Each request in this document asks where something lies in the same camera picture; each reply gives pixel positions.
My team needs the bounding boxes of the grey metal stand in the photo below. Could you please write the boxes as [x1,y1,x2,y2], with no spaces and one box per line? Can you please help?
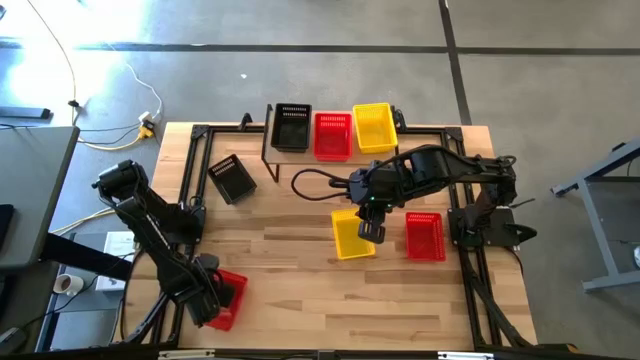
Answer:
[549,137,640,294]

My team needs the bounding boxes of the yellow floor cable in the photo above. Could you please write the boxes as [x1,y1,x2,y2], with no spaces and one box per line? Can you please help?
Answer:
[49,207,117,236]
[77,127,151,152]

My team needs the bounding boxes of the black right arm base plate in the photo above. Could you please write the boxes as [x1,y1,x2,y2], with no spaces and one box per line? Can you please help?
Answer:
[447,198,539,249]

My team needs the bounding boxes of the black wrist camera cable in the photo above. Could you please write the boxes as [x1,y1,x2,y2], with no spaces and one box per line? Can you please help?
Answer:
[290,168,352,202]

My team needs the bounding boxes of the black flat bar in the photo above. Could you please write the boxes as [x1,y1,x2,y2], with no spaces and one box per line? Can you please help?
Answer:
[0,106,52,121]

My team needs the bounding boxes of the black desk leg beam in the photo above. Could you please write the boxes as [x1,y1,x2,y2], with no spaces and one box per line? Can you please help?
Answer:
[39,232,134,282]

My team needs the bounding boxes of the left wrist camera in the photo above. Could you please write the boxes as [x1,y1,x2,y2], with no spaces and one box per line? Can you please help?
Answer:
[197,253,221,274]

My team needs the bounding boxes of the silver frame bracket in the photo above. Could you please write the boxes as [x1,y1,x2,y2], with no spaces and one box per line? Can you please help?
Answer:
[158,349,216,359]
[437,351,496,360]

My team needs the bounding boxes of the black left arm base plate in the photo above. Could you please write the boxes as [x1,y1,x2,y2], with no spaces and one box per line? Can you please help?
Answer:
[177,202,207,246]

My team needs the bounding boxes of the thin pale floor cable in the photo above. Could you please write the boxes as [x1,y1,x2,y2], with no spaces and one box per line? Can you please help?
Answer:
[25,0,79,126]

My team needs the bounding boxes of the grey desk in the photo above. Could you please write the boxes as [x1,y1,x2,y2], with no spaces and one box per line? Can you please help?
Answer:
[0,124,81,271]

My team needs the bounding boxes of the black flat device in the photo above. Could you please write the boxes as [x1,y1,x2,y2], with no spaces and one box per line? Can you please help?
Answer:
[0,203,15,251]

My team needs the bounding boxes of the white mug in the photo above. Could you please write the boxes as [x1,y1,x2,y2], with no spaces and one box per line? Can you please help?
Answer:
[52,273,85,297]

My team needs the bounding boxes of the white cardboard box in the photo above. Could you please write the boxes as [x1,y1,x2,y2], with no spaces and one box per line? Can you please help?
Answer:
[102,229,137,260]

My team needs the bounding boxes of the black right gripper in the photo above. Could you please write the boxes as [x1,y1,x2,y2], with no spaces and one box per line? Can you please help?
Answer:
[357,167,404,245]

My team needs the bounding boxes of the black metal station frame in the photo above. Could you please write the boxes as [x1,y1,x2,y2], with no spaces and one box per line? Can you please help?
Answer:
[0,122,640,360]

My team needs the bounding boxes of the black plastic slotted basket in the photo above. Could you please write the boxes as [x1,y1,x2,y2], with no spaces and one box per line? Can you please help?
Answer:
[270,102,313,154]
[207,153,259,206]

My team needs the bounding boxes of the red plastic slotted basket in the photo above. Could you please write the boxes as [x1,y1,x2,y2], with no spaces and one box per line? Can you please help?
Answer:
[313,112,354,163]
[203,268,249,333]
[404,211,448,263]

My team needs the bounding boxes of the small white box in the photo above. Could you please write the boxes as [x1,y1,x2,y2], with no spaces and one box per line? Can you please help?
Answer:
[94,273,126,294]

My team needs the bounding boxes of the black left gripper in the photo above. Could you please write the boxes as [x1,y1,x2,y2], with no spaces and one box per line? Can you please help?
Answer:
[187,272,238,329]

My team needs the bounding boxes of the yellow plastic slotted basket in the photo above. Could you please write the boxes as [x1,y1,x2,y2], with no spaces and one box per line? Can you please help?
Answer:
[352,102,400,155]
[330,207,377,261]

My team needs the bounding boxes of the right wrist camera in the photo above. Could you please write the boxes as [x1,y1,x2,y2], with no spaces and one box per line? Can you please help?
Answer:
[348,169,369,201]

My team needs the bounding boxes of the wooden shelf with black legs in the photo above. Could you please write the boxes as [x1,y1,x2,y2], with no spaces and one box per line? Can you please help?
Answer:
[260,112,402,185]

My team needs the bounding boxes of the white floor cable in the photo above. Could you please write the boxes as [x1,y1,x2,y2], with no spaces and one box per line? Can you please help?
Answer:
[121,59,165,121]

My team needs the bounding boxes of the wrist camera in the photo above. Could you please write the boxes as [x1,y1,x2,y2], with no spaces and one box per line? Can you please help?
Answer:
[197,253,221,274]
[348,169,369,201]

